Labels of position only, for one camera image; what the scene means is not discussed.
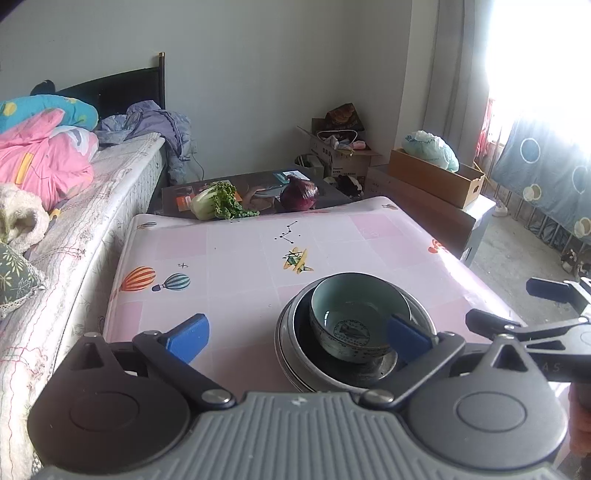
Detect black headboard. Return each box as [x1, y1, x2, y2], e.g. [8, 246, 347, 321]
[55, 52, 166, 120]

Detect grey curtain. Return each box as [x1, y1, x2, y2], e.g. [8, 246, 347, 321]
[422, 0, 491, 155]

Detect person's right hand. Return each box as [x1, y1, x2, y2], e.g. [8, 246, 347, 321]
[568, 382, 591, 457]

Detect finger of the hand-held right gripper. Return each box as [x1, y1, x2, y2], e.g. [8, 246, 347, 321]
[465, 309, 591, 354]
[527, 277, 591, 319]

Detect grey low cabinet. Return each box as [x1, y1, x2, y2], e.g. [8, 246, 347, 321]
[365, 164, 497, 268]

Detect white quilted mattress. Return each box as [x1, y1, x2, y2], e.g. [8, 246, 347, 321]
[0, 136, 167, 480]

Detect red onion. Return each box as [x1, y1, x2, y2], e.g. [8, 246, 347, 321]
[279, 175, 320, 212]

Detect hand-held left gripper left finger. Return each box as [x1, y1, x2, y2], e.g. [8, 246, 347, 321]
[69, 314, 237, 411]

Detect open cardboard box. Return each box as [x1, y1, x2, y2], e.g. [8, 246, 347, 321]
[296, 119, 384, 178]

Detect medium stainless steel bowl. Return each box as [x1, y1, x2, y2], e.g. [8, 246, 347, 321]
[279, 276, 435, 389]

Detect green floral pillow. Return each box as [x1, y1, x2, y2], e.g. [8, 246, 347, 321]
[0, 242, 47, 319]

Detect blue cloth with circles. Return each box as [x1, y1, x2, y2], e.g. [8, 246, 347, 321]
[489, 117, 591, 241]

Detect black and white cloth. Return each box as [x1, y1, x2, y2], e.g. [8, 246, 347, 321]
[323, 174, 366, 200]

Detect purple grey clothes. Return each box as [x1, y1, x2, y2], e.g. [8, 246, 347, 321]
[95, 100, 194, 185]

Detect napa cabbage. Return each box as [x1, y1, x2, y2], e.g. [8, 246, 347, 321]
[190, 181, 260, 221]

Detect pink printed tablecloth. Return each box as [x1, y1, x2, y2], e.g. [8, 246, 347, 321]
[102, 196, 532, 398]

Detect pale green plastic bag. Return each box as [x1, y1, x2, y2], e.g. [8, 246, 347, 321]
[401, 130, 461, 173]

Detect pink curtain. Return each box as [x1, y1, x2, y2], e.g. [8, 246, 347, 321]
[477, 97, 498, 160]

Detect pink and blue comforter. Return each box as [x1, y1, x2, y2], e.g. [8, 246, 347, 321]
[0, 95, 100, 213]

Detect teal ceramic bowl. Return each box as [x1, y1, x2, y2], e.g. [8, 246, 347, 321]
[309, 272, 413, 360]

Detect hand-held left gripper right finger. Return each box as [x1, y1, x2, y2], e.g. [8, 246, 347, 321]
[359, 314, 537, 411]

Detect white fluffy cloth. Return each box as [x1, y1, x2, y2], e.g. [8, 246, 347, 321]
[0, 184, 51, 243]

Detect large stainless steel bowl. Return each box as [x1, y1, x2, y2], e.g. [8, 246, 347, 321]
[276, 272, 438, 394]

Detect metal drying rack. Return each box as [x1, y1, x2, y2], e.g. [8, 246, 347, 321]
[496, 185, 591, 245]

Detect brown snack bag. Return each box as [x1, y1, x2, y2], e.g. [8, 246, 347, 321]
[324, 102, 365, 132]

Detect long brown cardboard box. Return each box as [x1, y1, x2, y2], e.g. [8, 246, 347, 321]
[388, 148, 486, 208]

